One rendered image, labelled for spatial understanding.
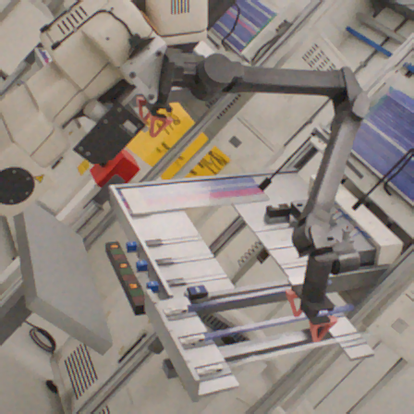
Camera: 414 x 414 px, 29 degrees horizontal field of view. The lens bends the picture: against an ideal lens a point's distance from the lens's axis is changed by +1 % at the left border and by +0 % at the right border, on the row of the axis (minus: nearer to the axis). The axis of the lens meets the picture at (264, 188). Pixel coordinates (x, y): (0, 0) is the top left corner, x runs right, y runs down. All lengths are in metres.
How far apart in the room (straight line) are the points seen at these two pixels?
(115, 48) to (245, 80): 0.31
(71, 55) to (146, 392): 1.18
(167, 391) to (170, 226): 0.51
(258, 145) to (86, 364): 1.43
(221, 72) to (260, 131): 1.98
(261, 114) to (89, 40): 1.94
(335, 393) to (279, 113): 1.50
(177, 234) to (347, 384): 1.97
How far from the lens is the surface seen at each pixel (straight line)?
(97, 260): 3.87
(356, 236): 2.55
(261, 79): 1.93
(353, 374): 4.31
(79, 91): 1.99
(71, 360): 3.03
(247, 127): 3.78
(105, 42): 1.88
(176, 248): 2.49
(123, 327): 2.89
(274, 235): 2.60
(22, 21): 6.76
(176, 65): 1.83
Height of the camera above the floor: 1.27
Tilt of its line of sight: 4 degrees down
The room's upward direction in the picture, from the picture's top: 44 degrees clockwise
